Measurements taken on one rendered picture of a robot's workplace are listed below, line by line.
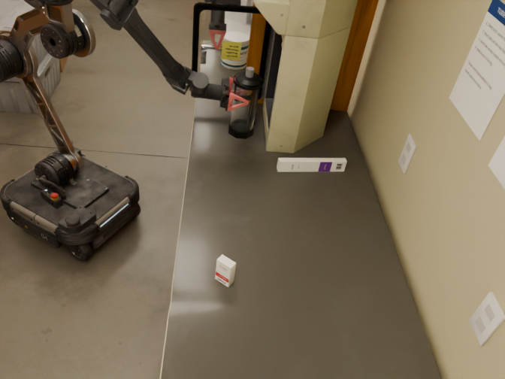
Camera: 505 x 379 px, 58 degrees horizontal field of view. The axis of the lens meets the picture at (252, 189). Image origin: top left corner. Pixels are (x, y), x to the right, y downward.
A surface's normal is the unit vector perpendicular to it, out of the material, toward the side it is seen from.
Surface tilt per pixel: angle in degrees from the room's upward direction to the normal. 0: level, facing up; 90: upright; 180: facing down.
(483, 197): 90
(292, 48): 90
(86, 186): 0
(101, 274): 0
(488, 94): 90
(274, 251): 0
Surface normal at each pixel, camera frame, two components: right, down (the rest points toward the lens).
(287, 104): 0.03, 0.65
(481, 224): -0.99, -0.07
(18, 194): 0.11, -0.76
